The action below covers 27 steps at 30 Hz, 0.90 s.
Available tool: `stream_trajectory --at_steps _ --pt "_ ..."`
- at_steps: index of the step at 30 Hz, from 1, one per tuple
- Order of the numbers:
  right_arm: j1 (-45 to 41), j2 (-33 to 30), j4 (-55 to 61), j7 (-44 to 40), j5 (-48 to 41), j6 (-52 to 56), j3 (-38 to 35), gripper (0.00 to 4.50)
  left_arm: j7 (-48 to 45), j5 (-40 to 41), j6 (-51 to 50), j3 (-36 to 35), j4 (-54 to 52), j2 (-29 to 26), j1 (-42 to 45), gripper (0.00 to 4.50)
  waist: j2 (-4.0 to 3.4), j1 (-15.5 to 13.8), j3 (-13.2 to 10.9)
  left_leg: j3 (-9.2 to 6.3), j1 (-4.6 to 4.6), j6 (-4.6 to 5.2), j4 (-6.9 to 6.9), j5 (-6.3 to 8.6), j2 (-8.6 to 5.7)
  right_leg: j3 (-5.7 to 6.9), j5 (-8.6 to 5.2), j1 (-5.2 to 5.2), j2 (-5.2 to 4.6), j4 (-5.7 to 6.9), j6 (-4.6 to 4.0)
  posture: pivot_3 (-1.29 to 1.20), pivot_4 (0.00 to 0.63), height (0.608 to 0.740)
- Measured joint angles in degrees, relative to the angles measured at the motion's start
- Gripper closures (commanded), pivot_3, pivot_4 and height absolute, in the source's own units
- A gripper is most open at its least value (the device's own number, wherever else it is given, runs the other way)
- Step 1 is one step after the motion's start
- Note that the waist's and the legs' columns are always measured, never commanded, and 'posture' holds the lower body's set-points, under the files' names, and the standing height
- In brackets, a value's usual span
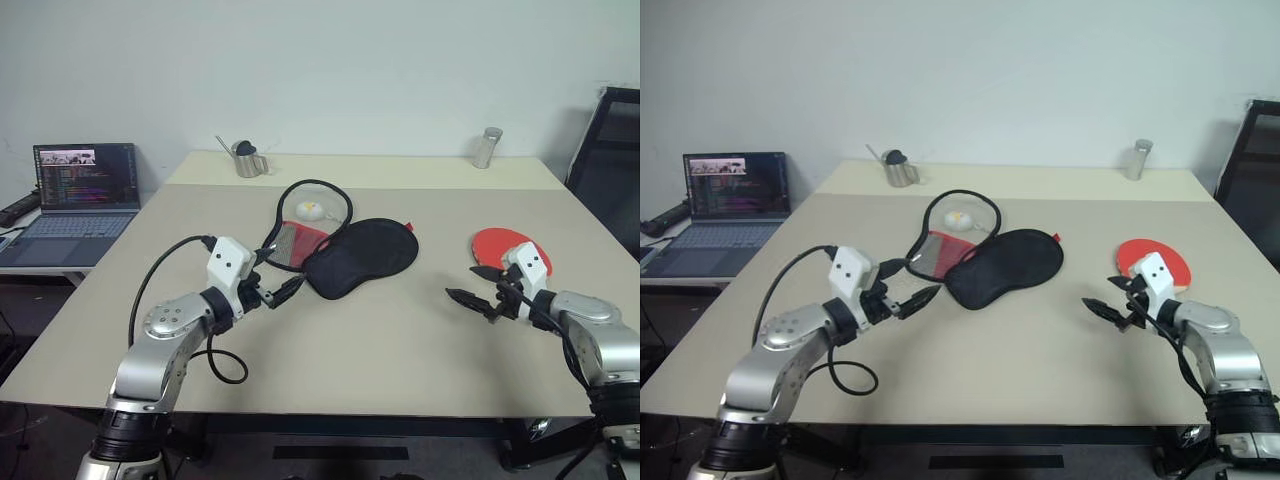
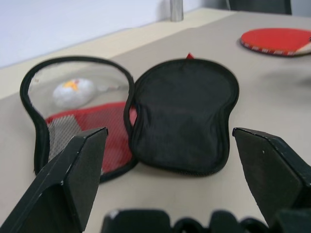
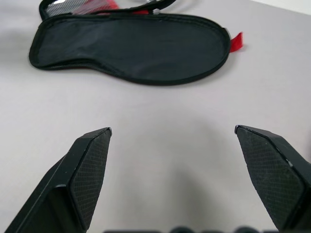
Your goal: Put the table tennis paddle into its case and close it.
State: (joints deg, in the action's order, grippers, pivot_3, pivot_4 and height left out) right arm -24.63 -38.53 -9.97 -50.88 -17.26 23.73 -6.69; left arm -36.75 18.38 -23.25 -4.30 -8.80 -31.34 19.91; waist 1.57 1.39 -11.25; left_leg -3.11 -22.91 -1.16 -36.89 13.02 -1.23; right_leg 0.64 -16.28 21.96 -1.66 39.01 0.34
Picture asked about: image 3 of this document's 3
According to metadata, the red and black zip pouch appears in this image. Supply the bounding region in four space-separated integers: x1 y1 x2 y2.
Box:
28 0 246 86

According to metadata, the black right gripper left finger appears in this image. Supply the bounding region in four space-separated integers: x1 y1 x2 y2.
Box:
3 127 113 233

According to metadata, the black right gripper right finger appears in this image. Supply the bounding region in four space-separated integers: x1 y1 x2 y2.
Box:
234 125 311 233

